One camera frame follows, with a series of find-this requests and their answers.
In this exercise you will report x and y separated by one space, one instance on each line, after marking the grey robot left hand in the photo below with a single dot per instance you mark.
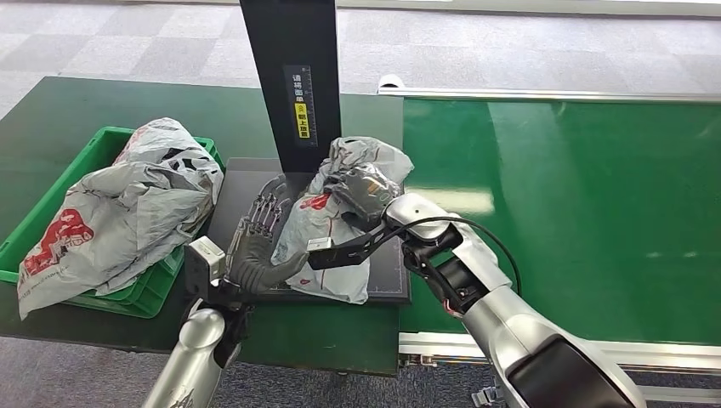
250 264

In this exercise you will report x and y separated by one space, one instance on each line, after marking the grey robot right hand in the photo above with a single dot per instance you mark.
363 194

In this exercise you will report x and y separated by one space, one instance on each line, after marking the grey mailer package red print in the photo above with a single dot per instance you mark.
315 236

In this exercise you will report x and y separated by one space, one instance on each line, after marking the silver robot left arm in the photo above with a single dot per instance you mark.
191 355

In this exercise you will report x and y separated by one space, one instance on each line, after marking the white conveyor roller end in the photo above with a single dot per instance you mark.
390 81

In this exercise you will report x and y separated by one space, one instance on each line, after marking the green conveyor belt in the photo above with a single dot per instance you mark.
591 197

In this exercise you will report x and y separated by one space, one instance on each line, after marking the black yellow column label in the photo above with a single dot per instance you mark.
301 112

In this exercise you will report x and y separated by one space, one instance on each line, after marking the green plastic crate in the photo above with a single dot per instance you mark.
141 293

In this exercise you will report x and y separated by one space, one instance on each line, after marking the large crumpled grey mailer bag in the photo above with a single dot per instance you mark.
135 214

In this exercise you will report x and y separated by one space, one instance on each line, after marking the black scanner column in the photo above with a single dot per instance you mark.
293 39

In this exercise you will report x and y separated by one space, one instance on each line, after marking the dark green table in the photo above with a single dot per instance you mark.
56 101

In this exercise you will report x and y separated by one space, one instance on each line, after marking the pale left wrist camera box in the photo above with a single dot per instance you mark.
204 264

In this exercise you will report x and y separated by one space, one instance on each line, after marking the black scanner base plate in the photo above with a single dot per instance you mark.
242 186

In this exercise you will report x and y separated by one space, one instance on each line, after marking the thin aluminium conveyor rail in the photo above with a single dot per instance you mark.
535 94

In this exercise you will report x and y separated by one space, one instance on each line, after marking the grey metal conveyor bracket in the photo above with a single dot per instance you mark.
485 395

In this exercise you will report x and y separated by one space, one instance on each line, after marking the wide aluminium conveyor rail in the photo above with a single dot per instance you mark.
676 357

